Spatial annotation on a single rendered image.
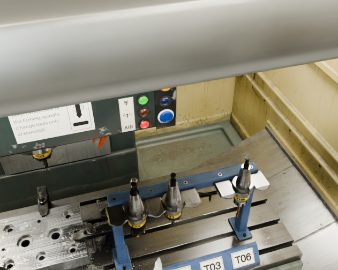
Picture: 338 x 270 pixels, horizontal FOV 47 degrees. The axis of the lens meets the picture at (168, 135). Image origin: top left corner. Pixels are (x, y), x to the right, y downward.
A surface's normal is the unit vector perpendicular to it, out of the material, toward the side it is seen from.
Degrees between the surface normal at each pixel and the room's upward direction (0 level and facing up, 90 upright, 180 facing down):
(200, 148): 0
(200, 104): 90
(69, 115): 90
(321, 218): 24
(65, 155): 90
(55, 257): 0
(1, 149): 90
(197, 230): 0
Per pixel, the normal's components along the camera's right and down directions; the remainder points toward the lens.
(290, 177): -0.39, -0.61
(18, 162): 0.29, 0.62
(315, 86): -0.96, 0.19
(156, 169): 0.00, -0.76
